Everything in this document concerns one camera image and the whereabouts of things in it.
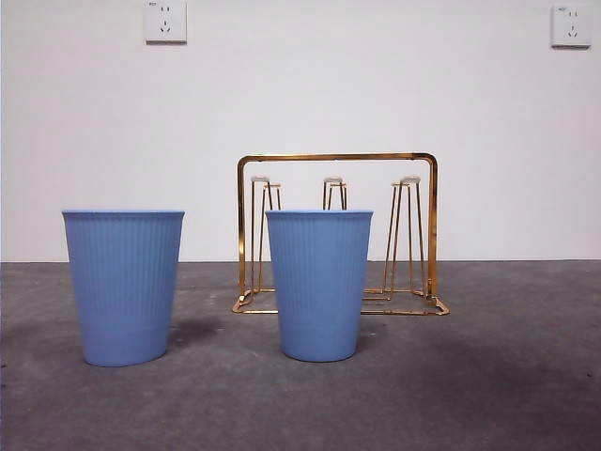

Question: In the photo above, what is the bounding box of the gold wire cup rack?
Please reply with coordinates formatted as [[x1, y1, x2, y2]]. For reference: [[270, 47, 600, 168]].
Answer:
[[231, 150, 451, 317]]

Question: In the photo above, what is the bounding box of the blue ribbed plastic cup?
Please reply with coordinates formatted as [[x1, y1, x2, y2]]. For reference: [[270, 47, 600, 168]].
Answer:
[[265, 209, 375, 364], [61, 209, 186, 368]]

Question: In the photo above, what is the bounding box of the white wall socket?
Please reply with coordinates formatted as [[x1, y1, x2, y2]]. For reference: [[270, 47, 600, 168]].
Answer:
[[144, 0, 188, 46], [550, 5, 593, 50]]

